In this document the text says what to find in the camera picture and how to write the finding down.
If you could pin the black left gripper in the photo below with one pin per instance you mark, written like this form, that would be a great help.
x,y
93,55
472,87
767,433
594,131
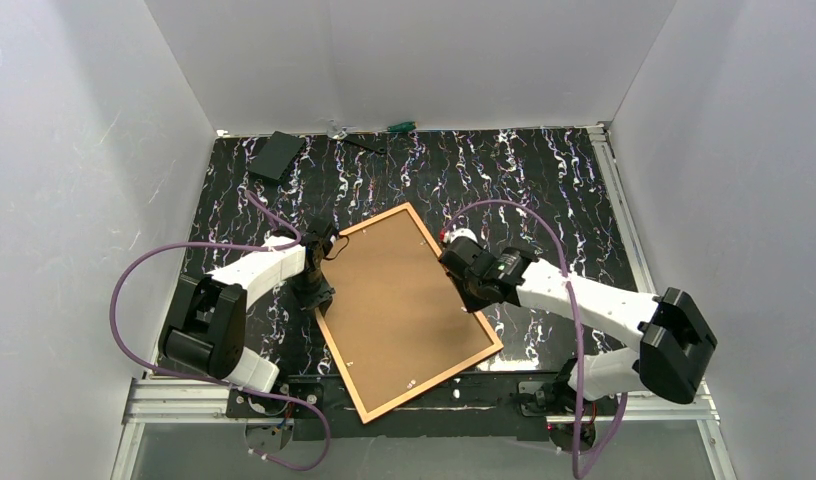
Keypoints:
x,y
316,292

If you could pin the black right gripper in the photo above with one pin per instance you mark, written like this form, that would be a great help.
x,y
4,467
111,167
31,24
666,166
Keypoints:
x,y
452,258

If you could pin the orange wooden picture frame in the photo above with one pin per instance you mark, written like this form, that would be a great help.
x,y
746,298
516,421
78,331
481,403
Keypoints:
x,y
397,326

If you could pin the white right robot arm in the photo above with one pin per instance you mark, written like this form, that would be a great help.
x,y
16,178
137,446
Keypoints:
x,y
666,342

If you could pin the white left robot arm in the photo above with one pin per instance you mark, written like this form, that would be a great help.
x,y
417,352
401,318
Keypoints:
x,y
205,324

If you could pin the black rectangular box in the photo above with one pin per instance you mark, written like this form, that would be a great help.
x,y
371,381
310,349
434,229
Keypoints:
x,y
274,160

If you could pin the silver metal clip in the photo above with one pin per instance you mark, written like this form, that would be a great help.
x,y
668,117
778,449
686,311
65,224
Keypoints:
x,y
335,131

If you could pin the black flat tool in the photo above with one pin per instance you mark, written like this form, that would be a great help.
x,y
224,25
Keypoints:
x,y
380,150

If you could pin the aluminium rail right side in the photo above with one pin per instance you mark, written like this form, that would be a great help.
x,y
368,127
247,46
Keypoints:
x,y
619,260

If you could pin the aluminium rail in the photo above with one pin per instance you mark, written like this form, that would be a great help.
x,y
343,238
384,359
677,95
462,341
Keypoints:
x,y
619,260
164,400

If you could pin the green handled screwdriver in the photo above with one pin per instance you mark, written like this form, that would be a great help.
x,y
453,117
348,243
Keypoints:
x,y
402,127

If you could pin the aluminium rail front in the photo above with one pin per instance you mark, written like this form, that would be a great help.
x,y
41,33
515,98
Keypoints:
x,y
164,400

